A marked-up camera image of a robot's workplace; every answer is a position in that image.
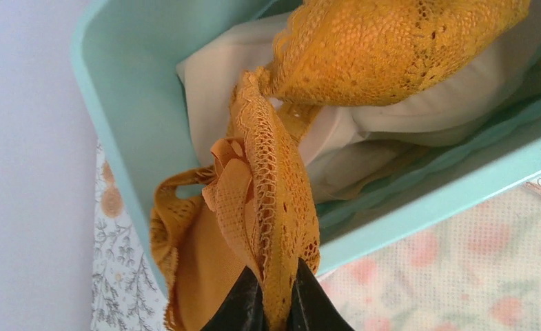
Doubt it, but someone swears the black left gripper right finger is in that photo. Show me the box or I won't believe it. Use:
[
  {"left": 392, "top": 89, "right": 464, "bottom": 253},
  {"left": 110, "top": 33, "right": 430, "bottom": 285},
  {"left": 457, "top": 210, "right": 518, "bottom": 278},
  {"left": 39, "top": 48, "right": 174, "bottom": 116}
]
[{"left": 287, "top": 259, "right": 354, "bottom": 331}]

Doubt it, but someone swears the floral patterned table mat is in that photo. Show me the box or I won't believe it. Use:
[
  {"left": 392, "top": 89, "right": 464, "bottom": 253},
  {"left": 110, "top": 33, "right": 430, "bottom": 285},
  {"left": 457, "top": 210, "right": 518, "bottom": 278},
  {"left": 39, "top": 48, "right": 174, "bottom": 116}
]
[{"left": 90, "top": 145, "right": 166, "bottom": 330}]

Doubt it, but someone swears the mint green plastic bin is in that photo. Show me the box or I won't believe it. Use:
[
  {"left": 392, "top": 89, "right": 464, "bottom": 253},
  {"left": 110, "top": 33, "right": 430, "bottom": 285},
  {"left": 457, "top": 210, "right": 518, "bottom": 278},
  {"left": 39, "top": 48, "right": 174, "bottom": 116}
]
[{"left": 71, "top": 0, "right": 541, "bottom": 274}]

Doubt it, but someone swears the beige bra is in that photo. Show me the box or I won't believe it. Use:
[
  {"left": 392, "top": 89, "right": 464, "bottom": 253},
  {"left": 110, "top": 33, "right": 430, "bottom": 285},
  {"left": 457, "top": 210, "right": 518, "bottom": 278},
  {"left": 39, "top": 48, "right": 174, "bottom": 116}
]
[{"left": 176, "top": 1, "right": 541, "bottom": 203}]

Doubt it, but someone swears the mustard yellow lace bra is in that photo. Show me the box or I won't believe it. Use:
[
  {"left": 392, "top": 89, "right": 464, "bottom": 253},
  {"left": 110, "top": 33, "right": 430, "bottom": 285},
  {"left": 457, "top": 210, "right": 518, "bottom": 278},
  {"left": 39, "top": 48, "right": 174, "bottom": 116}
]
[{"left": 150, "top": 1, "right": 530, "bottom": 330}]

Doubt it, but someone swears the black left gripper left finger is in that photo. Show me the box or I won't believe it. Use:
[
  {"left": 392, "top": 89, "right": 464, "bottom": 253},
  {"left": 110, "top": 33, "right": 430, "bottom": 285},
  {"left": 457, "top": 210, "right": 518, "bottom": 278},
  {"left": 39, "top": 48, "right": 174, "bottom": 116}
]
[{"left": 201, "top": 267, "right": 266, "bottom": 331}]

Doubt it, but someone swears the floral tulip mesh laundry bag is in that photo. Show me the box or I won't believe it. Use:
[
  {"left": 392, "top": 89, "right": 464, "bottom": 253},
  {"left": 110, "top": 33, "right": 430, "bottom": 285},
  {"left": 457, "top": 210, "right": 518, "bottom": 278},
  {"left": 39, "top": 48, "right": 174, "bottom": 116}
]
[{"left": 322, "top": 183, "right": 541, "bottom": 330}]

